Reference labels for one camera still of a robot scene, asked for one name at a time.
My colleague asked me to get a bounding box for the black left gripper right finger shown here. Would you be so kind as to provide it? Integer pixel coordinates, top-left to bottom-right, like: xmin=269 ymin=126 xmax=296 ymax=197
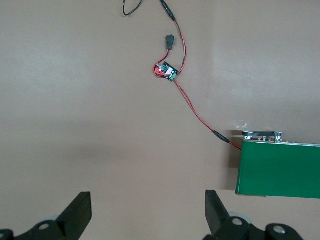
xmin=198 ymin=189 xmax=303 ymax=240

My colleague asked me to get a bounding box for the thin black looped cable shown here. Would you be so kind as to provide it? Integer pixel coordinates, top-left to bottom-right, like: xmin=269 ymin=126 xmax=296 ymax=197
xmin=121 ymin=0 xmax=145 ymax=18

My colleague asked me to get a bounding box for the small black connector plug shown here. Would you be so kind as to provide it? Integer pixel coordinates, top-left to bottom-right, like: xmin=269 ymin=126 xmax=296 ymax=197
xmin=164 ymin=34 xmax=176 ymax=51

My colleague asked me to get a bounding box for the green conveyor belt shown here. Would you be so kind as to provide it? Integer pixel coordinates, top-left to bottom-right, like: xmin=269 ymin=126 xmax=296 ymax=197
xmin=234 ymin=129 xmax=320 ymax=200

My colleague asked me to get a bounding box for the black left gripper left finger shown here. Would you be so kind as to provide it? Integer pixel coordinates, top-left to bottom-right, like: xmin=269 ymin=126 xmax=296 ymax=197
xmin=0 ymin=191 xmax=93 ymax=240

